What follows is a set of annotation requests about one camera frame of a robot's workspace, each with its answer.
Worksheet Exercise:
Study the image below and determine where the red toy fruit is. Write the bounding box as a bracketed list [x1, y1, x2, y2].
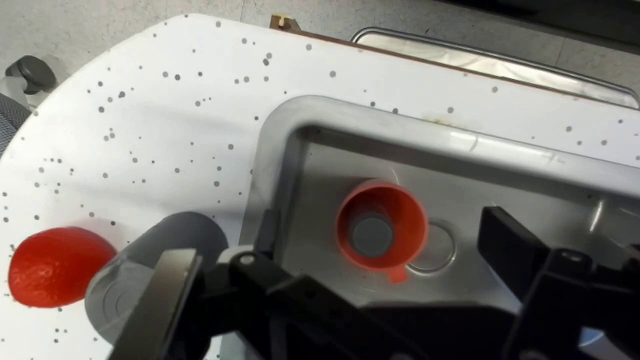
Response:
[7, 225, 120, 310]

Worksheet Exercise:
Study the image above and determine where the grey toy sink basin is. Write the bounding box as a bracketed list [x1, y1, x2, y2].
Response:
[238, 93, 640, 360]

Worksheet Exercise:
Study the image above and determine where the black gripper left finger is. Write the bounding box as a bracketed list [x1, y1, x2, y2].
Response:
[252, 208, 348, 321]

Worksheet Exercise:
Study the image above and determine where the white speckled toy kitchen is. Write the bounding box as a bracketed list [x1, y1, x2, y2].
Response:
[0, 9, 640, 360]

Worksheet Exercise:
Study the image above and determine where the round sink drain ring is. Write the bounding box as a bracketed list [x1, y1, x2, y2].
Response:
[407, 222, 460, 277]

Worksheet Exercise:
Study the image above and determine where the red toy cup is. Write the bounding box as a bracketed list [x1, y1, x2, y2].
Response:
[335, 177, 431, 285]

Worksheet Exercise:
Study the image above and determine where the dark grey caster wheel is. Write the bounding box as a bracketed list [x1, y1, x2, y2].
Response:
[5, 56, 61, 96]

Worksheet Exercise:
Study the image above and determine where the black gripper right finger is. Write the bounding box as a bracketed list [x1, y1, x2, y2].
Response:
[478, 203, 591, 315]

